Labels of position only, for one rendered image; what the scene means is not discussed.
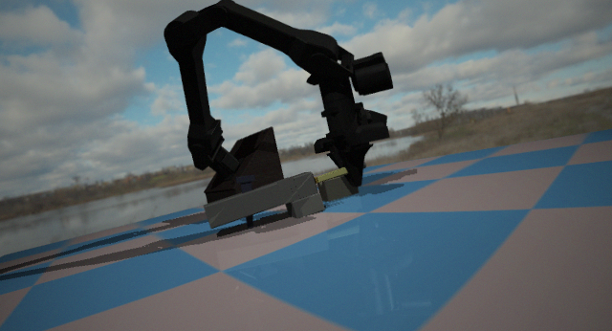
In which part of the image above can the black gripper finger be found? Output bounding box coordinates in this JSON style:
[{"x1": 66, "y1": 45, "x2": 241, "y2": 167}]
[
  {"x1": 327, "y1": 151, "x2": 355, "y2": 187},
  {"x1": 338, "y1": 144, "x2": 373, "y2": 188}
]

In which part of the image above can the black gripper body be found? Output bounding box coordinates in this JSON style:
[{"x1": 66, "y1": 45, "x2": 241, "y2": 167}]
[{"x1": 314, "y1": 98, "x2": 390, "y2": 154}]

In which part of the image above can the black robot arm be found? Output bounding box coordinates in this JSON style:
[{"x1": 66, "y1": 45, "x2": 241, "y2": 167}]
[{"x1": 164, "y1": 0, "x2": 393, "y2": 181}]

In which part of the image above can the grey cylinder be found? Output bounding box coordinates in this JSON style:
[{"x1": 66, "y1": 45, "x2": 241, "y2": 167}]
[{"x1": 314, "y1": 162, "x2": 366, "y2": 184}]

